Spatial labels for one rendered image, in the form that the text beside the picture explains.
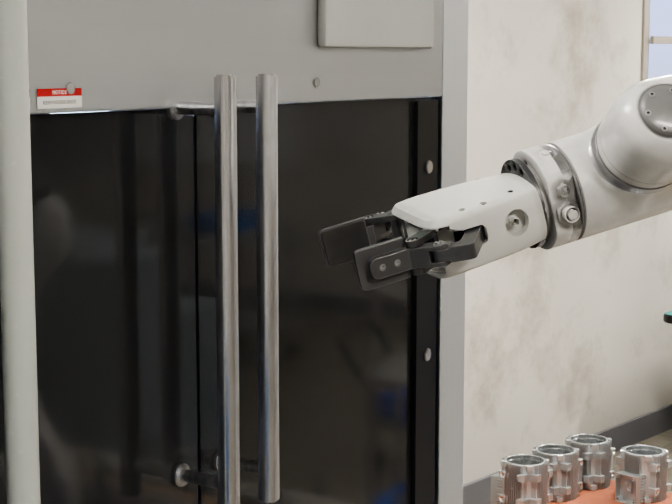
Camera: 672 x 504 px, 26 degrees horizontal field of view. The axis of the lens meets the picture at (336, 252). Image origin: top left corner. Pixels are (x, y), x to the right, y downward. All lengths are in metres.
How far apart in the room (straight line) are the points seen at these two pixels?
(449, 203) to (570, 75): 5.29
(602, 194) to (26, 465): 0.49
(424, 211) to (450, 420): 0.66
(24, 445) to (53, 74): 0.30
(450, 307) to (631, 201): 0.59
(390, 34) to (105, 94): 0.43
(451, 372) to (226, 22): 0.59
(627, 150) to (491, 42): 4.78
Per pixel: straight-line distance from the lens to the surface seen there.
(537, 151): 1.18
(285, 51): 1.44
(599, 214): 1.18
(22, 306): 1.09
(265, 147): 1.33
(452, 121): 1.72
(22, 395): 1.10
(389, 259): 1.10
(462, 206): 1.14
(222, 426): 1.32
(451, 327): 1.75
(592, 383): 6.81
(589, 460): 5.89
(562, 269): 6.47
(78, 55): 1.22
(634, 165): 1.14
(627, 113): 1.13
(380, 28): 1.56
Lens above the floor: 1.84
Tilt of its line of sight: 8 degrees down
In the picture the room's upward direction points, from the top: straight up
